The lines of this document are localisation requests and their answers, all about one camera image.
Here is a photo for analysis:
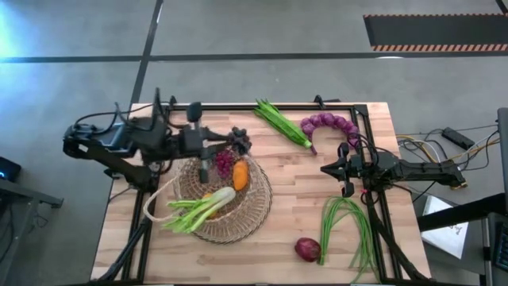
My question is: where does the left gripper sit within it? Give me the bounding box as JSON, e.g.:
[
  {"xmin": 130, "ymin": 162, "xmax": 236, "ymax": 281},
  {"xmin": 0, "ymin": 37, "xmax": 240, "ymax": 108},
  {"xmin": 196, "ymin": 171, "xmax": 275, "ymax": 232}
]
[{"xmin": 174, "ymin": 101, "xmax": 241, "ymax": 184}]

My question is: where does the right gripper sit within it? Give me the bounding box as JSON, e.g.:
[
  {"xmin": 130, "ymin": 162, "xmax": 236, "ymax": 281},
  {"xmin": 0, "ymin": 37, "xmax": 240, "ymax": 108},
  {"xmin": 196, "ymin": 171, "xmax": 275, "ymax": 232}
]
[{"xmin": 320, "ymin": 141, "xmax": 364, "ymax": 199}]

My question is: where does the purple grape bunch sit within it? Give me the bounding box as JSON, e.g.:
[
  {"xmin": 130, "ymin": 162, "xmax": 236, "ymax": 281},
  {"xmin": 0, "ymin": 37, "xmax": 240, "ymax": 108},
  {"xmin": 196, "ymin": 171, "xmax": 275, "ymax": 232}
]
[{"xmin": 214, "ymin": 149, "xmax": 236, "ymax": 180}]

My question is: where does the black grape bunch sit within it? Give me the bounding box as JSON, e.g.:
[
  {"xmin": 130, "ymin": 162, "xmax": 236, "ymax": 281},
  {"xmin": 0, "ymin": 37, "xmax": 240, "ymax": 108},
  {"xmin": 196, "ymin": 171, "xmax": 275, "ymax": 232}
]
[{"xmin": 228, "ymin": 126, "xmax": 253, "ymax": 156}]

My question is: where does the orange oblong vegetable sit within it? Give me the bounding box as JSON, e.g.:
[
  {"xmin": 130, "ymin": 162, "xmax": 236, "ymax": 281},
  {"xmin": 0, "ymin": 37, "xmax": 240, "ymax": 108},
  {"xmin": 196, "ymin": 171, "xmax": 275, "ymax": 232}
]
[{"xmin": 232, "ymin": 158, "xmax": 250, "ymax": 192}]

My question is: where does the white and green leek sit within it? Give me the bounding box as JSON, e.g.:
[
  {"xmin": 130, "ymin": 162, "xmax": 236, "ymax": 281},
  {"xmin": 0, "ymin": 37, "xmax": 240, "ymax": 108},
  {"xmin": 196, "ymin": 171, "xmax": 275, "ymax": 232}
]
[{"xmin": 160, "ymin": 186, "xmax": 237, "ymax": 234}]

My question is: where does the green leafy vegetable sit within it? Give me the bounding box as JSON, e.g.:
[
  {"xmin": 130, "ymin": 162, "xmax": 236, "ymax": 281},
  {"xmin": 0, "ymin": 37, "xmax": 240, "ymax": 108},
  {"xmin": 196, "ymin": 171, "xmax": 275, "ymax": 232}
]
[{"xmin": 253, "ymin": 99, "xmax": 314, "ymax": 150}]

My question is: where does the woven straw basket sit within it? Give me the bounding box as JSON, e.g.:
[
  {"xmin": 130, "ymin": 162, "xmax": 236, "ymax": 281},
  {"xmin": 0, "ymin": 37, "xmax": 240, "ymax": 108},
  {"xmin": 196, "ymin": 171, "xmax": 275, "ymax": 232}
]
[{"xmin": 142, "ymin": 153, "xmax": 274, "ymax": 245}]

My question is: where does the green long beans bunch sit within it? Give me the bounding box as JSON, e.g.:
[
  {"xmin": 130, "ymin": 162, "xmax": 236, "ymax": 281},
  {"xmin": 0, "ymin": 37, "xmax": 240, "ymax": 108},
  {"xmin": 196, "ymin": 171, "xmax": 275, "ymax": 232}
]
[{"xmin": 316, "ymin": 196, "xmax": 378, "ymax": 284}]

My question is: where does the red onion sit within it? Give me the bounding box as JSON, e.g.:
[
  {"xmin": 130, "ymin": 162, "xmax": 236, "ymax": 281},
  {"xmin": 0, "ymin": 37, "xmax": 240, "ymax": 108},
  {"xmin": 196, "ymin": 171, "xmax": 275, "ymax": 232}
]
[{"xmin": 294, "ymin": 237, "xmax": 322, "ymax": 263}]

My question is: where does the white box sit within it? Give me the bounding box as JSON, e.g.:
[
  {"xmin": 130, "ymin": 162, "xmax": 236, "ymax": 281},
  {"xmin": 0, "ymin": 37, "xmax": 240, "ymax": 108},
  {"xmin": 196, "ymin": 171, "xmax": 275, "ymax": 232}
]
[{"xmin": 420, "ymin": 195, "xmax": 469, "ymax": 260}]

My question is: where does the black power adapter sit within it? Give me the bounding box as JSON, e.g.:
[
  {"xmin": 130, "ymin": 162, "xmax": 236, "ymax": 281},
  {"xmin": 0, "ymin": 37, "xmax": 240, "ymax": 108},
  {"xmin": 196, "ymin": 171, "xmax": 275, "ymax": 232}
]
[{"xmin": 441, "ymin": 126, "xmax": 476, "ymax": 151}]

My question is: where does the black bar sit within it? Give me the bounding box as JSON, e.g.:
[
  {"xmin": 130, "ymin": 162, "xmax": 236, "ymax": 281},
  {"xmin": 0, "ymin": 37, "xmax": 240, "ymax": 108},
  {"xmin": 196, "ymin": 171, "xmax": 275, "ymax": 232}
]
[{"xmin": 416, "ymin": 193, "xmax": 508, "ymax": 233}]

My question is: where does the grey cabinet edge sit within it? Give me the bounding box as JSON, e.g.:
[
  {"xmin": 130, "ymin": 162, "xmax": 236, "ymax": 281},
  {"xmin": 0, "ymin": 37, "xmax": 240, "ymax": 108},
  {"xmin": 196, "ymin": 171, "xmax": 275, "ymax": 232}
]
[{"xmin": 497, "ymin": 107, "xmax": 508, "ymax": 191}]

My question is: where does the black hazard-striped floor mat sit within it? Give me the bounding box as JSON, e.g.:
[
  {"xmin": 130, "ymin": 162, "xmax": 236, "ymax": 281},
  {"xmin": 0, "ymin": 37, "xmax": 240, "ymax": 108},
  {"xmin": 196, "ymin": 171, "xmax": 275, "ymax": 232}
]
[{"xmin": 364, "ymin": 14, "xmax": 508, "ymax": 52}]

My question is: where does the grey metal stand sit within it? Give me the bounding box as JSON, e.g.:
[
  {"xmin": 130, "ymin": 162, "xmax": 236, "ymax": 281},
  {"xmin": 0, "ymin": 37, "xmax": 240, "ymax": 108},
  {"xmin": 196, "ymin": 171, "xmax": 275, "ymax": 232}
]
[{"xmin": 0, "ymin": 178, "xmax": 64, "ymax": 279}]

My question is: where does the black device with blue light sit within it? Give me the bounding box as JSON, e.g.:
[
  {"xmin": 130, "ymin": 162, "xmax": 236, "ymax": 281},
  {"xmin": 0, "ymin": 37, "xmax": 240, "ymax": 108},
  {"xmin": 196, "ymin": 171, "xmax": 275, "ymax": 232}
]
[{"xmin": 0, "ymin": 156, "xmax": 22, "ymax": 183}]

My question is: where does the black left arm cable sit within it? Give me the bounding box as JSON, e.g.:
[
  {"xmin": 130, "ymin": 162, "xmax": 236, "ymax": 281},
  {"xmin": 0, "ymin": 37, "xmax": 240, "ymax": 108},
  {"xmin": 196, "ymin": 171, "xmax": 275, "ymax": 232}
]
[{"xmin": 73, "ymin": 87, "xmax": 187, "ymax": 134}]

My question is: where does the yellow cable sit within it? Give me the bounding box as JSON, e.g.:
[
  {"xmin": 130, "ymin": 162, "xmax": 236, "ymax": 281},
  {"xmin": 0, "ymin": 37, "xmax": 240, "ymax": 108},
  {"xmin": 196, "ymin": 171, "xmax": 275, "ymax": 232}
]
[{"xmin": 396, "ymin": 137, "xmax": 501, "ymax": 160}]

